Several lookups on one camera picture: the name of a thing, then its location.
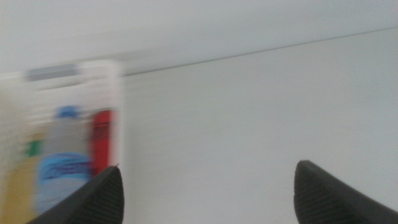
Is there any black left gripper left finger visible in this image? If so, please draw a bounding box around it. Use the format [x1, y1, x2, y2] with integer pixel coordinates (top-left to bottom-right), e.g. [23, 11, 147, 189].
[27, 166, 125, 224]

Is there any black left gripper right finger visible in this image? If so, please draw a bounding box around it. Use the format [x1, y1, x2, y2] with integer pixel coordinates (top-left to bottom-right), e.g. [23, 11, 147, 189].
[294, 160, 398, 224]

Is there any white perforated plastic basket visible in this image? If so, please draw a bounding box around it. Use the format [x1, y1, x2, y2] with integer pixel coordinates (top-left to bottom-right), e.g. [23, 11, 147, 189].
[0, 60, 124, 224]

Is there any yellow tea bottle green label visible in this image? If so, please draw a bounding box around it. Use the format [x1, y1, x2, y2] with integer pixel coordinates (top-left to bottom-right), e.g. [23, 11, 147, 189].
[0, 133, 44, 224]

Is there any red drink can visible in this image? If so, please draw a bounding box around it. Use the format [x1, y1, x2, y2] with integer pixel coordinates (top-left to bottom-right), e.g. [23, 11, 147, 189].
[89, 108, 115, 175]

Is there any clear water bottle blue cap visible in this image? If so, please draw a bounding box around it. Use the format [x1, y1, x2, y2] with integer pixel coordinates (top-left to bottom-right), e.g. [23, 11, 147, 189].
[35, 105, 93, 215]

